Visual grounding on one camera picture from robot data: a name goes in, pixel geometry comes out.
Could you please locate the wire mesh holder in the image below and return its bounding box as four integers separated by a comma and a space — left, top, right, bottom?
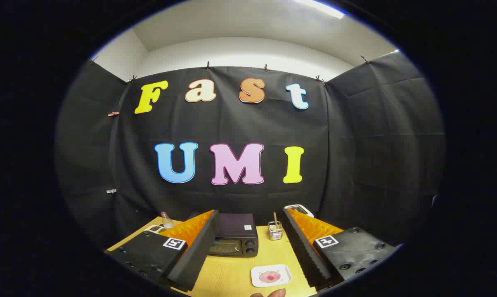
268, 222, 284, 241

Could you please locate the white square plate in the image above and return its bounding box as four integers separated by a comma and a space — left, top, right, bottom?
251, 264, 293, 288

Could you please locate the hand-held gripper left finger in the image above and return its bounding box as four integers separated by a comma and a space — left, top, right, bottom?
106, 210, 220, 292

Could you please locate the white bread toaster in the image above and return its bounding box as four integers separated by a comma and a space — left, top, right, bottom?
284, 204, 314, 218

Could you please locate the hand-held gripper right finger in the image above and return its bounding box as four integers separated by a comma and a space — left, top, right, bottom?
282, 207, 402, 291

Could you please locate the black toaster oven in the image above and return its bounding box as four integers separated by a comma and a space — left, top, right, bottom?
187, 212, 260, 258

